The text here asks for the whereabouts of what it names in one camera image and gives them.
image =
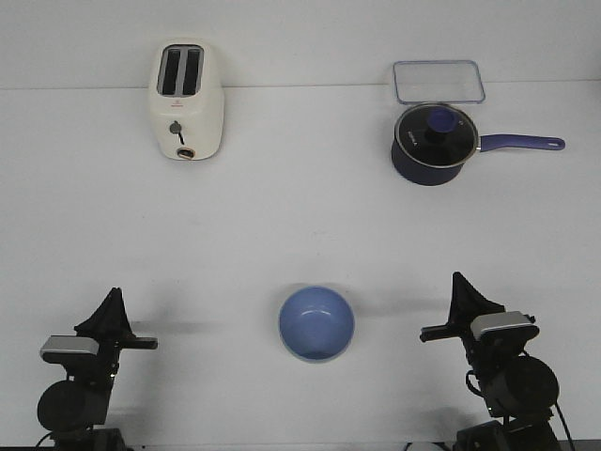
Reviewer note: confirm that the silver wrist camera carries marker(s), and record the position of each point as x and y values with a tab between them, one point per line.
507	329
58	346

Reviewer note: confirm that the dark blue saucepan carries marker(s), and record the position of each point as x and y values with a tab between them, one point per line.
422	164

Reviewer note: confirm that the glass pot lid blue knob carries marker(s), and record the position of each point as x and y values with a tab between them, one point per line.
436	135

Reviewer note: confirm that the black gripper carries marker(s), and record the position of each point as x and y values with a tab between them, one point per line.
467	303
110	328

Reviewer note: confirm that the blue bowl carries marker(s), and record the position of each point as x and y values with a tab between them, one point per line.
316	324

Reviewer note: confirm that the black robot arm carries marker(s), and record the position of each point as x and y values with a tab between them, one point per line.
75	409
518	389

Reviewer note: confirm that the white two-slot toaster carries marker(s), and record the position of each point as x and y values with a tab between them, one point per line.
186	100

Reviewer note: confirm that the clear plastic food container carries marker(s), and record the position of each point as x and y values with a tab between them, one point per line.
447	81

